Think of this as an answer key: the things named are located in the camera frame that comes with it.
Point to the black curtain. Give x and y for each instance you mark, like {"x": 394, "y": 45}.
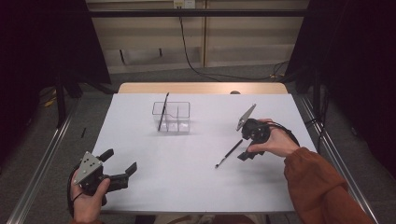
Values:
{"x": 40, "y": 46}
{"x": 358, "y": 62}

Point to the wooden table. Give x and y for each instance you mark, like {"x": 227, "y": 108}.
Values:
{"x": 202, "y": 88}

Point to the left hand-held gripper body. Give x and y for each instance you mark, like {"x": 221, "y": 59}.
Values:
{"x": 88, "y": 168}

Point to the black horizontal frame bar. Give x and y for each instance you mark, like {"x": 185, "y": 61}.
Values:
{"x": 199, "y": 13}

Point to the person's left hand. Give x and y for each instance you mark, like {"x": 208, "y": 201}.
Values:
{"x": 87, "y": 207}

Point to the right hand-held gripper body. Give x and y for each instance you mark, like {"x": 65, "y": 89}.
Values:
{"x": 260, "y": 132}

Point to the black pen with silver tip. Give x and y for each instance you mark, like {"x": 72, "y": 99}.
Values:
{"x": 229, "y": 153}
{"x": 163, "y": 113}

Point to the aluminium rail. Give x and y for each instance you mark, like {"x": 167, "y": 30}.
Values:
{"x": 342, "y": 175}
{"x": 40, "y": 169}

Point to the clear plastic organizer box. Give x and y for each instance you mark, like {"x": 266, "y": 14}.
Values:
{"x": 182, "y": 123}

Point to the white wall socket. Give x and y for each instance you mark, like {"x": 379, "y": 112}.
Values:
{"x": 184, "y": 3}

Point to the person's right hand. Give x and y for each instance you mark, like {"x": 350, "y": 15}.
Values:
{"x": 278, "y": 144}

